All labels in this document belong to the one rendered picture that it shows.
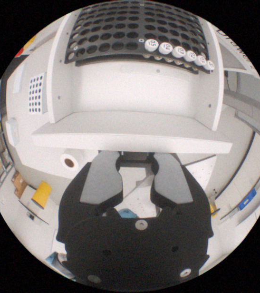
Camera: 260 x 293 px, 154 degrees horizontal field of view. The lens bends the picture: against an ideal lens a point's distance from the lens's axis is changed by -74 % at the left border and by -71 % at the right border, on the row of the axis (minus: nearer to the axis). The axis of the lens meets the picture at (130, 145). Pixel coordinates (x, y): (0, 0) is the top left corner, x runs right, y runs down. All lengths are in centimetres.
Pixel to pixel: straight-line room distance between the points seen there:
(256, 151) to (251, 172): 51
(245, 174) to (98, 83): 314
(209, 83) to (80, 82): 21
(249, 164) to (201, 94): 290
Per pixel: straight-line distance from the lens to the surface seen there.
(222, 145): 15
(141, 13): 16
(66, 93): 19
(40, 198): 266
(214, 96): 18
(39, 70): 41
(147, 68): 17
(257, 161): 296
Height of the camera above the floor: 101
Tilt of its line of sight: 59 degrees down
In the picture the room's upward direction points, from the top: 179 degrees counter-clockwise
